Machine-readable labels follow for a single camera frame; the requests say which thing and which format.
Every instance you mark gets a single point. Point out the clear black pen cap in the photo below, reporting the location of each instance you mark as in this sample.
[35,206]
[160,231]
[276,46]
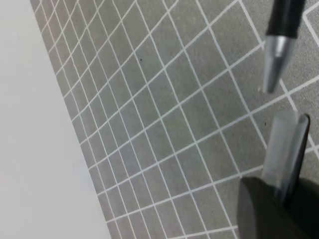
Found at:
[285,153]

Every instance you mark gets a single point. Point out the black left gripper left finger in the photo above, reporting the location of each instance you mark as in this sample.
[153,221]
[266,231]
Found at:
[258,214]

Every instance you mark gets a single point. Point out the black pen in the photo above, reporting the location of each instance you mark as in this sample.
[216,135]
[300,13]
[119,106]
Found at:
[281,35]

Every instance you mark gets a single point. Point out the grey grid tablecloth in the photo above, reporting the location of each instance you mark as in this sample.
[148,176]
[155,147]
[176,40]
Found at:
[165,100]

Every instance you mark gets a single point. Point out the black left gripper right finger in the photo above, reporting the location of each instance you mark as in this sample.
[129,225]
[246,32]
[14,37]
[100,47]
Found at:
[304,208]

